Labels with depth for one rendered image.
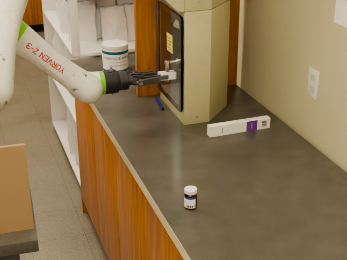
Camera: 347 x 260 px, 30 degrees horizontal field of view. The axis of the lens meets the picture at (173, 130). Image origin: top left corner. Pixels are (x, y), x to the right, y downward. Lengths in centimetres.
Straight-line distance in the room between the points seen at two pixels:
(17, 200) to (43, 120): 323
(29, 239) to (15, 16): 69
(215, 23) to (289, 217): 91
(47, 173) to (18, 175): 244
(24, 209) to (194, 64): 97
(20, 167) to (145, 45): 116
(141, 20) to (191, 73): 40
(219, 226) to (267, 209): 19
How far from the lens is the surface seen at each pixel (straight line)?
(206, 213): 205
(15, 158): 190
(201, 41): 256
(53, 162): 450
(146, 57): 291
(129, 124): 267
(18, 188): 194
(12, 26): 207
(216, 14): 259
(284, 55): 272
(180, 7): 250
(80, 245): 360
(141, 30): 287
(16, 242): 197
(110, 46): 321
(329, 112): 246
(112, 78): 251
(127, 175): 256
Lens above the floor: 201
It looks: 24 degrees down
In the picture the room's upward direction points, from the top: straight up
